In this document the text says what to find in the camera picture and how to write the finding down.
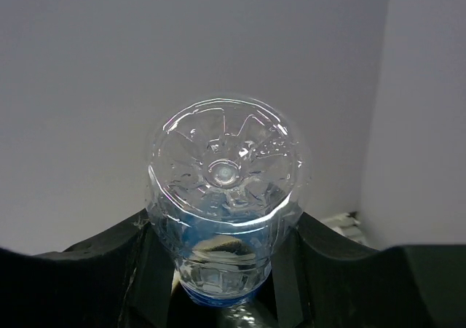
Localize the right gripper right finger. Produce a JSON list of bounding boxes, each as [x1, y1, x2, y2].
[[272, 214, 465, 327]]

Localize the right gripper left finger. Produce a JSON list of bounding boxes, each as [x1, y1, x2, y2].
[[1, 214, 174, 327]]

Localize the blue label plastic bottle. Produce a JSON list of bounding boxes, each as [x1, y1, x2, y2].
[[146, 93, 312, 308]]

